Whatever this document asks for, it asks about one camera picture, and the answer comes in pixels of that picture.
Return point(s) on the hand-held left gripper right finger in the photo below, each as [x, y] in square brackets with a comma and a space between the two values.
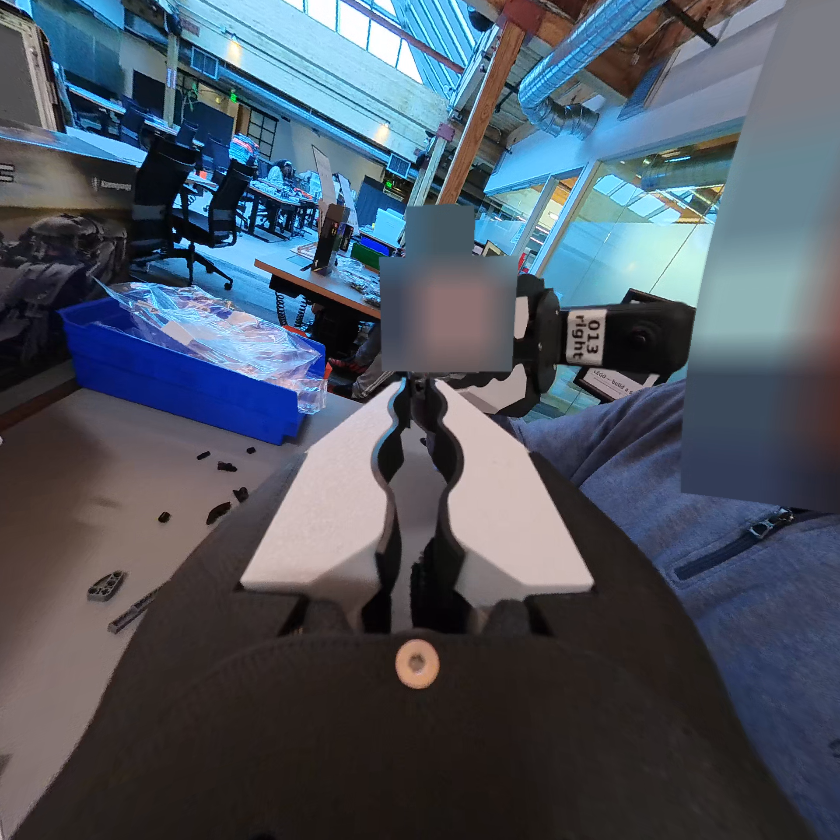
[518, 518]

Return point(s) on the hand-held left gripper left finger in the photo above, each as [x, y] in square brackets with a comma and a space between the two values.
[321, 512]

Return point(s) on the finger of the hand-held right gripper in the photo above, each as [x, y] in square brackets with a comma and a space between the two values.
[523, 318]
[499, 394]

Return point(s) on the scattered lego pieces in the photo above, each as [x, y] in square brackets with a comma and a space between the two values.
[105, 585]

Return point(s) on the framed tag sign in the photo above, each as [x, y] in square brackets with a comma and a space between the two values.
[617, 388]

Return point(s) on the green storage bin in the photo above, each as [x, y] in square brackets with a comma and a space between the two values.
[365, 253]

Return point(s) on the blue plastic bin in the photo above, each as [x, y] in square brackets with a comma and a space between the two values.
[177, 394]

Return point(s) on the wooden desk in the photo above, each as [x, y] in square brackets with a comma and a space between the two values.
[321, 282]

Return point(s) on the clear plastic bag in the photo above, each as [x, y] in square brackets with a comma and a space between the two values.
[216, 334]

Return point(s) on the small black standing box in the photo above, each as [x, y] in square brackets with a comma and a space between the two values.
[331, 239]

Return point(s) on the person's grey-blue jacket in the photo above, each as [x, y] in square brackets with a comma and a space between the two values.
[741, 623]

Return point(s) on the black office chair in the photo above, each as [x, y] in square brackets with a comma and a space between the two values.
[161, 197]
[226, 210]

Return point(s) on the printed cardboard box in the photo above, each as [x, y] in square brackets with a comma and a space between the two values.
[52, 262]

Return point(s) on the wooden post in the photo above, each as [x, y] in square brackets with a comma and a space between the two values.
[482, 105]

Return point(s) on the silver ventilation duct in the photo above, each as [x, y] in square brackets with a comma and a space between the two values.
[577, 59]

